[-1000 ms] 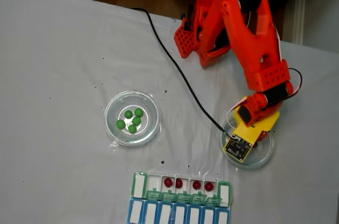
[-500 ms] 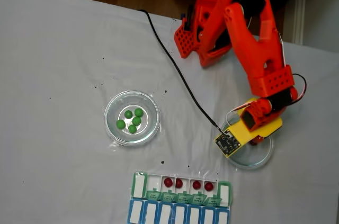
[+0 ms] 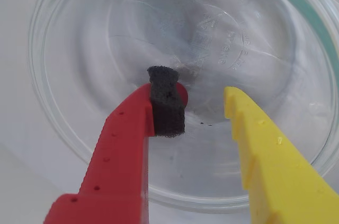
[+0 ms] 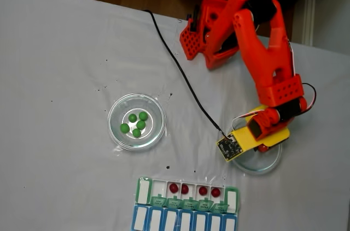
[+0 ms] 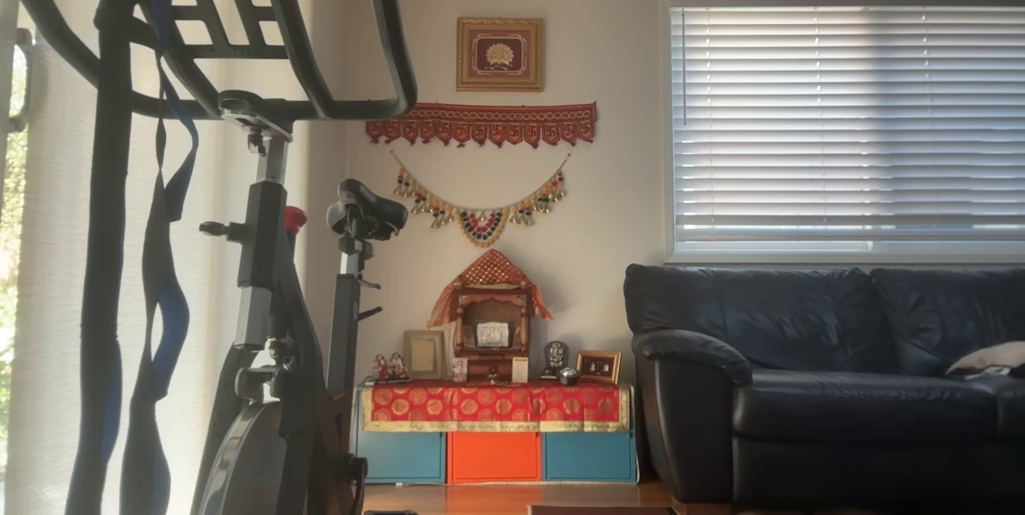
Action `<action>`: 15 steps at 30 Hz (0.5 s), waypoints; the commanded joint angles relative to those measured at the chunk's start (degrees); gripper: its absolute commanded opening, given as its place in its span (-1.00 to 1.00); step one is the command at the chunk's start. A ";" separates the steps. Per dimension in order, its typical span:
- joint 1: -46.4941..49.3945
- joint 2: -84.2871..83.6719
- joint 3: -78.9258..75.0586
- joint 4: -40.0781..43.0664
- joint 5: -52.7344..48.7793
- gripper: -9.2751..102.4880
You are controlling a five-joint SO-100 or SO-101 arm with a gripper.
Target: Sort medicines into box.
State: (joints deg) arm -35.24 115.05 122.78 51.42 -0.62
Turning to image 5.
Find wooden shrine with red canopy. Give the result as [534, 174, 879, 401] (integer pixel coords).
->
[427, 249, 555, 382]

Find red gold patterned cloth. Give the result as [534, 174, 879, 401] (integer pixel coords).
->
[360, 380, 632, 433]

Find small colourful figurines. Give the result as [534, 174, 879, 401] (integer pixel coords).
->
[372, 352, 411, 384]

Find blue and orange cabinet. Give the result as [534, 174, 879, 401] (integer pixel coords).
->
[352, 385, 639, 485]

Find black exercise bike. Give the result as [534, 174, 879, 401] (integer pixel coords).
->
[0, 0, 417, 515]

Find black leather sofa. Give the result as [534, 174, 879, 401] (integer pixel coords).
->
[624, 263, 1025, 509]

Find white window blinds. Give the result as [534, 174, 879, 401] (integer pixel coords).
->
[671, 6, 1025, 253]

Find sheer white curtain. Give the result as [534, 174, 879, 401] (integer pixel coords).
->
[0, 0, 353, 515]

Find pale cushion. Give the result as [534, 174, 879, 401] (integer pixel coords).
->
[945, 341, 1025, 380]

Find beaded wall garland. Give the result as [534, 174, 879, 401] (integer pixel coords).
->
[390, 151, 572, 248]

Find red embroidered wall hanging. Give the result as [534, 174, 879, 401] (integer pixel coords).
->
[366, 103, 598, 149]

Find pale standing picture frame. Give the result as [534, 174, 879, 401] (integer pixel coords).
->
[402, 330, 446, 380]

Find small gold picture frame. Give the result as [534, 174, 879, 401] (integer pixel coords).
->
[576, 350, 622, 385]

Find gold framed wall picture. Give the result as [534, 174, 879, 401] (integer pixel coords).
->
[456, 17, 544, 92]

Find black blue hanging strap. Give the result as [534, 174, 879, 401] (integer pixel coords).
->
[120, 0, 201, 515]
[64, 0, 133, 515]

